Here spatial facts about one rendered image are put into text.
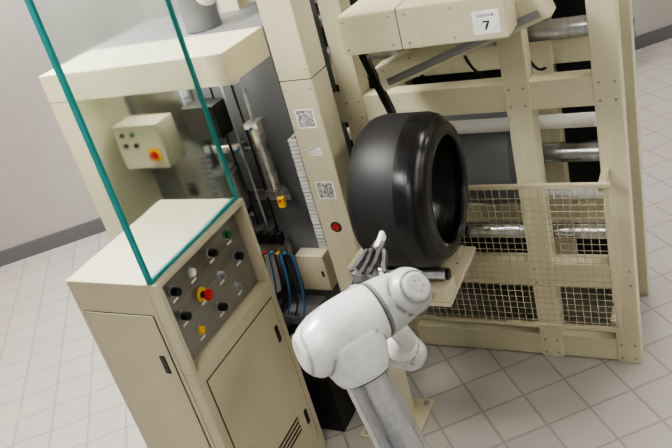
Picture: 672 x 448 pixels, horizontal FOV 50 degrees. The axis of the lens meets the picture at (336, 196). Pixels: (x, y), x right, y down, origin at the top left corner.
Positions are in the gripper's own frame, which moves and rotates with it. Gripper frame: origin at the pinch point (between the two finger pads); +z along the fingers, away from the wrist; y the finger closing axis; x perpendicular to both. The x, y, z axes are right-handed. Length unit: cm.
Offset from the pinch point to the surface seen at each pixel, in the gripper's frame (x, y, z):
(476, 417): 127, -2, 11
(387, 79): -10, 16, 75
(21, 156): 83, 370, 154
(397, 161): -12.5, -2.9, 24.1
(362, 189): -7.2, 9.3, 16.8
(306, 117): -23, 32, 37
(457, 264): 49, -7, 33
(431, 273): 33.1, -4.9, 14.7
